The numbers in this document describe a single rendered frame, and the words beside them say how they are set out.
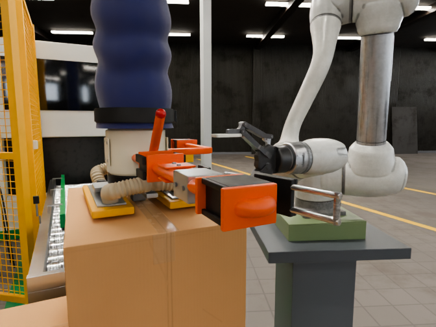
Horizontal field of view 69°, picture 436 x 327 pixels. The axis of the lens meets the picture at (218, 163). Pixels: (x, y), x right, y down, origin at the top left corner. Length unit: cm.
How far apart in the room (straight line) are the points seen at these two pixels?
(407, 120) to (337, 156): 1315
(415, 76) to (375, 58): 1331
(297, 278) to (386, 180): 48
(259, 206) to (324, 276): 101
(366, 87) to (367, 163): 26
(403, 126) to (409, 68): 221
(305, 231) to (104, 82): 83
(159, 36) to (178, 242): 54
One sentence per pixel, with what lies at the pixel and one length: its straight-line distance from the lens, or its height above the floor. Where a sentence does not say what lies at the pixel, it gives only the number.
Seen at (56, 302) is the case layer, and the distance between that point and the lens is 136.
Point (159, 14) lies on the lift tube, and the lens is 93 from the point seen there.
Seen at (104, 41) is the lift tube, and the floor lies 139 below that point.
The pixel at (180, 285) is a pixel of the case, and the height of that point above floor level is 82.
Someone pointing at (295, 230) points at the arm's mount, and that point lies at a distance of 121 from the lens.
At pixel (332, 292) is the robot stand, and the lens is 140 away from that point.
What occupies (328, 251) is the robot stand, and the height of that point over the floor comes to 75.
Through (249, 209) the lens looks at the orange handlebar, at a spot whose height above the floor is 108.
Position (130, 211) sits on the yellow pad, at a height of 96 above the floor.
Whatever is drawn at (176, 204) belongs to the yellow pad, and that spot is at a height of 96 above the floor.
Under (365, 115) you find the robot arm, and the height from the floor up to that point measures 120.
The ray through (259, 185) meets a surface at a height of 111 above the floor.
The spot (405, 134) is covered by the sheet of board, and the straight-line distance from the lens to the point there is 1397.
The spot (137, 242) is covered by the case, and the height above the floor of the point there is 93.
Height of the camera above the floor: 118
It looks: 7 degrees down
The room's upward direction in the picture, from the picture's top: straight up
